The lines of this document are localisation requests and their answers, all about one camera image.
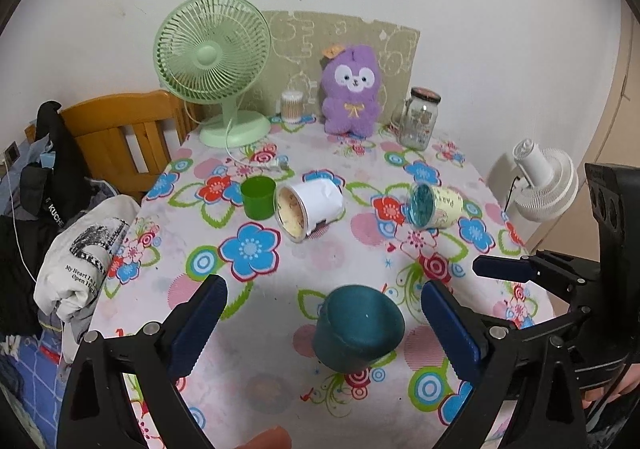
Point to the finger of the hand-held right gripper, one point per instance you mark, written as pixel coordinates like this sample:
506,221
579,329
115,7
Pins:
502,267
555,321

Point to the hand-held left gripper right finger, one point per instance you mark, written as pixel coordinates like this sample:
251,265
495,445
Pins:
452,329

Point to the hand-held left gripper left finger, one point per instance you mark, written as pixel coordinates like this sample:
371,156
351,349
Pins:
197,324

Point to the dark teal cup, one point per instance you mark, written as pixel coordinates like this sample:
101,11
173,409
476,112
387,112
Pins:
357,329

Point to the small green cup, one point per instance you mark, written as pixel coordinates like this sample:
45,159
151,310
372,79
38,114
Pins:
257,199

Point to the person's right hand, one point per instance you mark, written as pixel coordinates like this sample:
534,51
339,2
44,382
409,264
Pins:
625,381

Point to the person's left hand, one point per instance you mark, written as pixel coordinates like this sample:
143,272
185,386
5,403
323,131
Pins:
265,439

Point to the white desk fan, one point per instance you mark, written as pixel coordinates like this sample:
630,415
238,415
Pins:
545,184

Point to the floral tablecloth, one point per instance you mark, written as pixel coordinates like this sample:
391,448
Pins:
300,279

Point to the white printed cloth bag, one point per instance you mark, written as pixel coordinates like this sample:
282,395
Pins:
85,249

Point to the white tin can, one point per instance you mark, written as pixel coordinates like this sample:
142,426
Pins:
315,206

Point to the glass jar with lid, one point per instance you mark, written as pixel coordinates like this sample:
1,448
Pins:
419,121

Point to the blue checkered cloth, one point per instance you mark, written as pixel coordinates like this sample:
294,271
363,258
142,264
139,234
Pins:
30,369

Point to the pile of clothes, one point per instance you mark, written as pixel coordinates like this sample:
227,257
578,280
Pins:
52,189

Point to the wooden chair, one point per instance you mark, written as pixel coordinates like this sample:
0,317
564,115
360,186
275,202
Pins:
105,129

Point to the purple plush toy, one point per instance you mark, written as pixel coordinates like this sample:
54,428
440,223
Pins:
350,99

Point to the cotton swab container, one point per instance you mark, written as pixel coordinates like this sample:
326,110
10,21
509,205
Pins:
292,108

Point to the green desk fan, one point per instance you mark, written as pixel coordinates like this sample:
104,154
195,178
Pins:
210,54

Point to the patterned cardboard sheet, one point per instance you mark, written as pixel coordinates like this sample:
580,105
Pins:
300,44

